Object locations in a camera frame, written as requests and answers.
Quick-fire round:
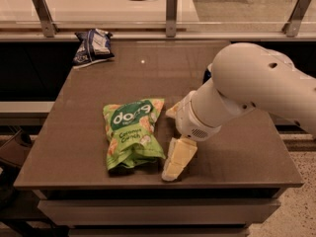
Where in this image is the metal rail bracket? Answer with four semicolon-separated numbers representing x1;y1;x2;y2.
166;0;178;38
32;0;58;38
282;0;312;38

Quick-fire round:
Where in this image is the green rice chip bag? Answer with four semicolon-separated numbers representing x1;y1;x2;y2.
103;99;165;171

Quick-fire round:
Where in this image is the blue chip bag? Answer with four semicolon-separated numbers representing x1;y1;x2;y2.
72;29;115;68

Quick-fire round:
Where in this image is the grey table drawer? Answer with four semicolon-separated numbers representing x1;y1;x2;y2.
39;198;280;226

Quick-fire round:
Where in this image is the middle metal rail bracket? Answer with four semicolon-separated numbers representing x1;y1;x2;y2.
166;0;178;38

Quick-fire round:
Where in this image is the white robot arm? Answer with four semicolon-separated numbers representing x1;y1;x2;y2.
162;42;316;182

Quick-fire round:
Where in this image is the blue pepsi can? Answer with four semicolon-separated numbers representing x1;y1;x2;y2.
202;63;212;84

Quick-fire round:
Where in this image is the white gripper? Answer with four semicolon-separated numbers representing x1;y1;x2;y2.
162;91;220;182

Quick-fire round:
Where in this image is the left metal rail bracket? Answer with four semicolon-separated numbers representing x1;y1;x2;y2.
32;0;58;38

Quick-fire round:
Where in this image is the right metal rail bracket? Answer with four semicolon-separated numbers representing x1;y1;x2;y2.
282;0;312;38

